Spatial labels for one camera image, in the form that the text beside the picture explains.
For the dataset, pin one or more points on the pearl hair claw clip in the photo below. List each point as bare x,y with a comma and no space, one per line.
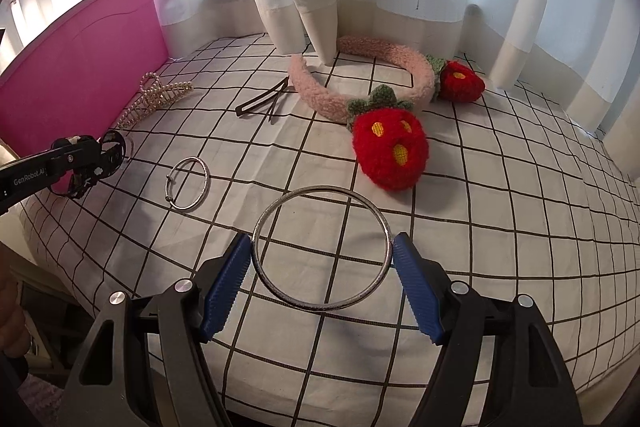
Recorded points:
153,95

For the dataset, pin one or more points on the pink fuzzy strawberry headband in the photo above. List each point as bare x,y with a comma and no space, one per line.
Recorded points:
389,141

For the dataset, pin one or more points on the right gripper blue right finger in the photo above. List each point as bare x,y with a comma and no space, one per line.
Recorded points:
413,276

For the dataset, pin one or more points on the right hand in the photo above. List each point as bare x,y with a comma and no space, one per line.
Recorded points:
14,335

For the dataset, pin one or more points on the pink plastic storage bin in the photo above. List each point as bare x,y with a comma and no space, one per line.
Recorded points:
79,74

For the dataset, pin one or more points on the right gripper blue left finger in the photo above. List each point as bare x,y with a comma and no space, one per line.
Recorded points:
228,274

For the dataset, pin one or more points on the white black grid cloth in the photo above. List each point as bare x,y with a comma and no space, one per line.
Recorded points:
515,199

